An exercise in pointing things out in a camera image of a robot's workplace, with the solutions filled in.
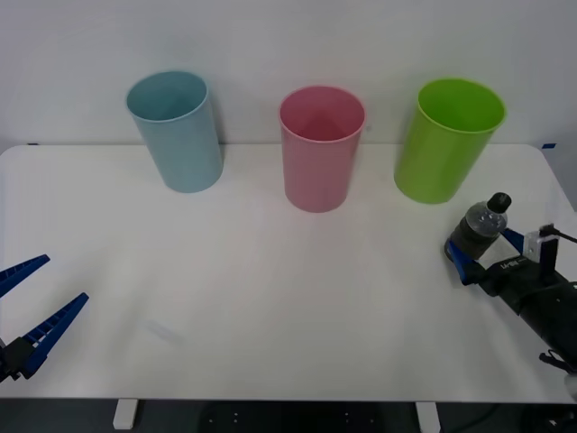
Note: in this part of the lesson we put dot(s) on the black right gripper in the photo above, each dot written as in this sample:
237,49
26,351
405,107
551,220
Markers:
518,279

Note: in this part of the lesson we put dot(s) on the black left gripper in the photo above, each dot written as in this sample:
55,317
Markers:
3,363

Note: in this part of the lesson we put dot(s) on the dark plastic bottle black cap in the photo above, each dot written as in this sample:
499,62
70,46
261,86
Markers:
483,224

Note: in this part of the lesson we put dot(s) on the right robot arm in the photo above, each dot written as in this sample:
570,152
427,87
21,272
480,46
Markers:
552,311

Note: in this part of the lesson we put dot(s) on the green plastic bin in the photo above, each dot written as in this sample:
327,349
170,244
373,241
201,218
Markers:
437,158

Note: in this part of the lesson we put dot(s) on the white table leg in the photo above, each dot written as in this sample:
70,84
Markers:
124,414
428,417

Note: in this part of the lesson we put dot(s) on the pink plastic bin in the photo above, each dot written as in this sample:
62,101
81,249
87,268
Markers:
315,171

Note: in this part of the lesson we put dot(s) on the pale blue plastic bin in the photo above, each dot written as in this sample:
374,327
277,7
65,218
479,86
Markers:
180,149

